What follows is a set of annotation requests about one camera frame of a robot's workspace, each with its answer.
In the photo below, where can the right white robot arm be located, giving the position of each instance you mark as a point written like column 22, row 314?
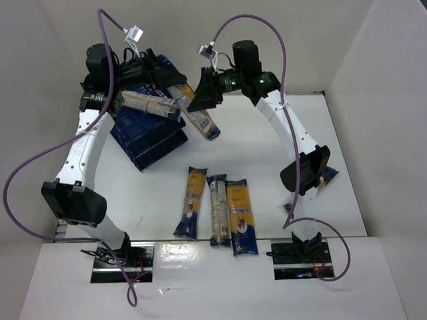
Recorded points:
column 307, row 159

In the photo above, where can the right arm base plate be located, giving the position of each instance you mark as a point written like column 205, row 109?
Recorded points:
column 287, row 265

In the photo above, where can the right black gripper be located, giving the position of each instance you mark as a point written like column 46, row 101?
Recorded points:
column 215, row 85

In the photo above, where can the blue stacked plastic trays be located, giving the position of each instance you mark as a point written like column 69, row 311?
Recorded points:
column 146, row 138

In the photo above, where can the far right spaghetti bag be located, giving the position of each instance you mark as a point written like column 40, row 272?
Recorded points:
column 327, row 176

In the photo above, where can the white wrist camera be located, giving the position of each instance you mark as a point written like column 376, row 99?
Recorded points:
column 132, row 37
column 209, row 53

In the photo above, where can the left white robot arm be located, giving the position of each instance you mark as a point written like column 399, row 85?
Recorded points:
column 71, row 196

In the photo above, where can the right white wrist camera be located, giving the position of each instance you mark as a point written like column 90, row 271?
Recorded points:
column 209, row 53

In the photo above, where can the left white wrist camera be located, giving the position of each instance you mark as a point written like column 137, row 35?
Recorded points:
column 132, row 37

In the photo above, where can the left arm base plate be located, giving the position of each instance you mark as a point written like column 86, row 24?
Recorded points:
column 139, row 268

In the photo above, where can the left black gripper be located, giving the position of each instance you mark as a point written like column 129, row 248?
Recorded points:
column 151, row 68

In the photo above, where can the left spaghetti bag on table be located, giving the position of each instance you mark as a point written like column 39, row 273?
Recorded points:
column 187, row 226

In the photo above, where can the wide yellow spaghetti bag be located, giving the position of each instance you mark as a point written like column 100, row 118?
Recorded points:
column 241, row 218

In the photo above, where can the pasta bag in tray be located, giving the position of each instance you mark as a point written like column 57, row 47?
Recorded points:
column 154, row 105

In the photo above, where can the middle dark spaghetti bag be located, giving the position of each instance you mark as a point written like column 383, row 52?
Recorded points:
column 220, row 226

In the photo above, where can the grasped blue yellow spaghetti bag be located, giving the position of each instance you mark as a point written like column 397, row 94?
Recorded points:
column 183, row 95

